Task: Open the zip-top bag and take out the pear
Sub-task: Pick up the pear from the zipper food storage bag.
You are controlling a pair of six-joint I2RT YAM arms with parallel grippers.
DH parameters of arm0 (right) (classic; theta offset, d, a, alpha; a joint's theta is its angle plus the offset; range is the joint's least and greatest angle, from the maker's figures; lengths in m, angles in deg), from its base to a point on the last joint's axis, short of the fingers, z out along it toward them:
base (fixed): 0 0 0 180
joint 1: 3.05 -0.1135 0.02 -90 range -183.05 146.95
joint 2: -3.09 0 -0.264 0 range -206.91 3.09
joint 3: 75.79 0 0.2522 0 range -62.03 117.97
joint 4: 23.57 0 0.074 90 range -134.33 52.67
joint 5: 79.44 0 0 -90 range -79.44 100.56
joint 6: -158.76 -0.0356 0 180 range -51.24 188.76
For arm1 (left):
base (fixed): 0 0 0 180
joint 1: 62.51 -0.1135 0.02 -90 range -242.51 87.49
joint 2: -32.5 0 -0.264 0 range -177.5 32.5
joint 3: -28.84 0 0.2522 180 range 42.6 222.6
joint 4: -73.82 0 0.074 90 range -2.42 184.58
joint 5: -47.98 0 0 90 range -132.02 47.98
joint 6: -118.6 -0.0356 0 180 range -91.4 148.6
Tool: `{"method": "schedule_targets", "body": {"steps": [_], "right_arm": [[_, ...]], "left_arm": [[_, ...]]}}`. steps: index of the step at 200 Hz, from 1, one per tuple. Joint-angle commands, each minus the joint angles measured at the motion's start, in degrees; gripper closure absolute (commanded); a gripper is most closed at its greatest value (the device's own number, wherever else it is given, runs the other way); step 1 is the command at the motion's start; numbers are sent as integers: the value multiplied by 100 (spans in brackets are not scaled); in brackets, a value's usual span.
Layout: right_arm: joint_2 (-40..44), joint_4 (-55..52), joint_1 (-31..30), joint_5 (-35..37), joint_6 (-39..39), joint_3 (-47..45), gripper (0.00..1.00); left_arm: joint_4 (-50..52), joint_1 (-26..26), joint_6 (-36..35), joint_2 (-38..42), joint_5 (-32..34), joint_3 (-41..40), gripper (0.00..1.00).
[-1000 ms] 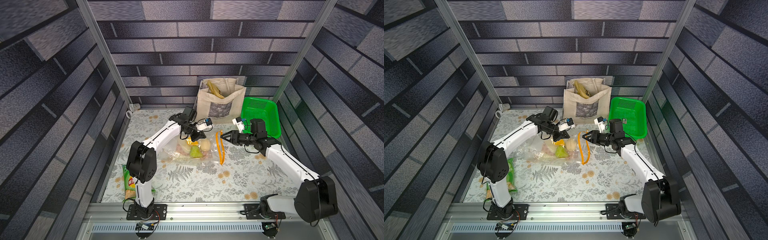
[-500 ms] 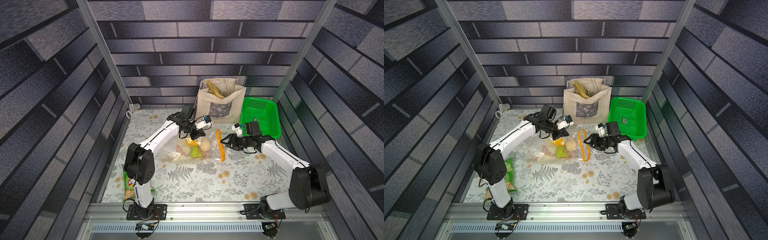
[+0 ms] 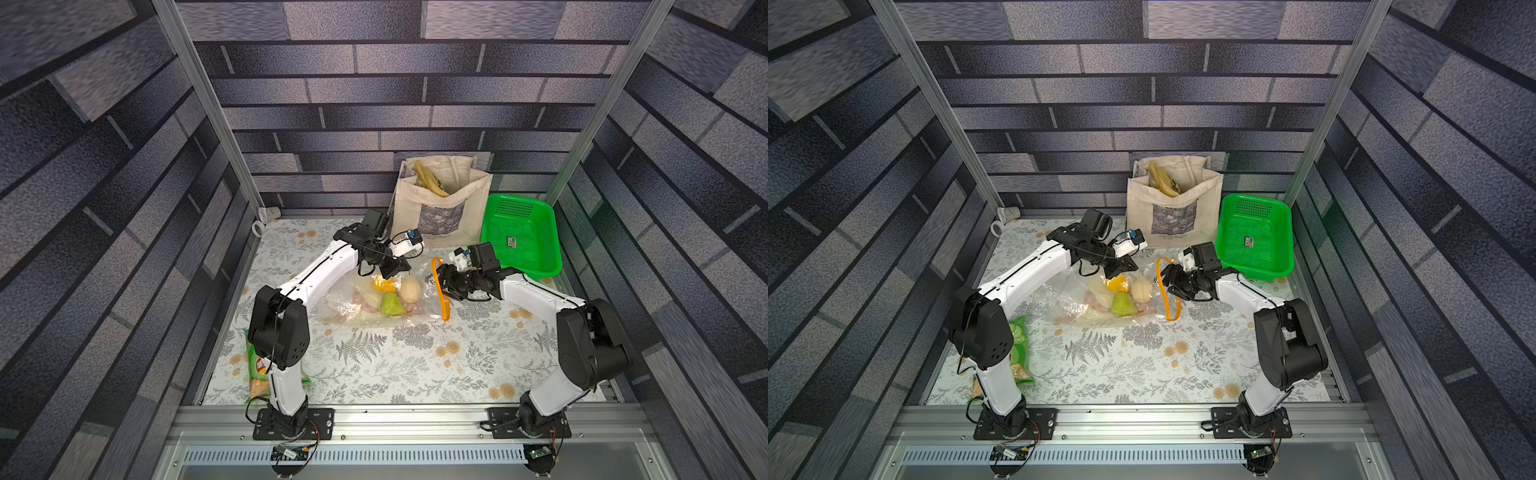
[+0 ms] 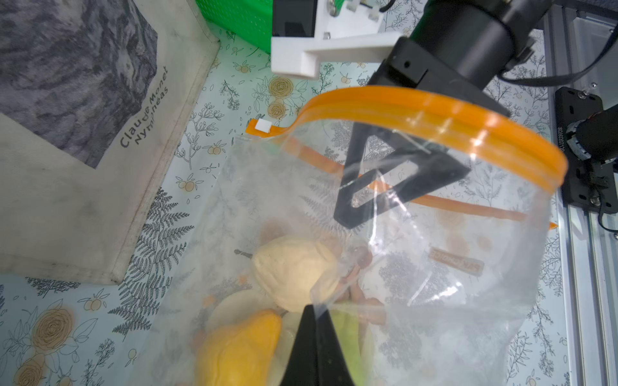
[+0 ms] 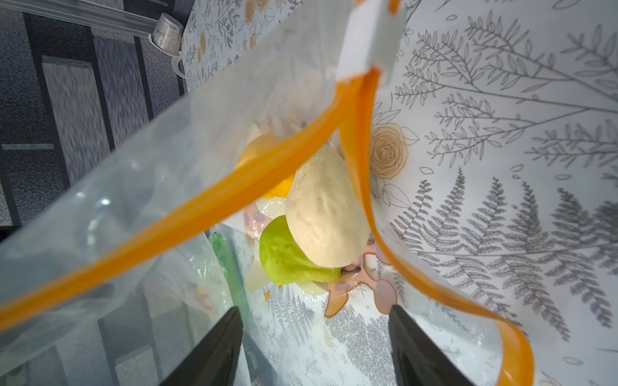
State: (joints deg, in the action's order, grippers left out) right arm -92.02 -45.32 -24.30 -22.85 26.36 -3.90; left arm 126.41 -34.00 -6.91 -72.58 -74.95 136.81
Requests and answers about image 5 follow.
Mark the green Lays chips bag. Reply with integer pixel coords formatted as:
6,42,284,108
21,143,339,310
209,232,249,331

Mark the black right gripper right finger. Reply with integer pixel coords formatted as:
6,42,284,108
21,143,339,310
388,305,473,386

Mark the pale yellow pear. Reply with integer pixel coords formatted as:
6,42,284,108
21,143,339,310
286,144,371,268

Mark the floral patterned table mat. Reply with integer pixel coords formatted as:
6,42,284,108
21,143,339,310
180,0,618,386

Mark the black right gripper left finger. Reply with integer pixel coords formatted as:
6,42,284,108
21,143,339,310
160,307,243,386

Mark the white zip slider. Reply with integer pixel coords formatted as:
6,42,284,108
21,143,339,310
336,0,405,87

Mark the clear orange zip-top bag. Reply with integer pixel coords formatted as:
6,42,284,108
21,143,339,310
1,1,534,385

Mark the yellow orange toy fruit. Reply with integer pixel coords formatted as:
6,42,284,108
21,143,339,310
234,134,295,199

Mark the green toy fruit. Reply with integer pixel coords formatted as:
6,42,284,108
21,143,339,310
259,216,361,286

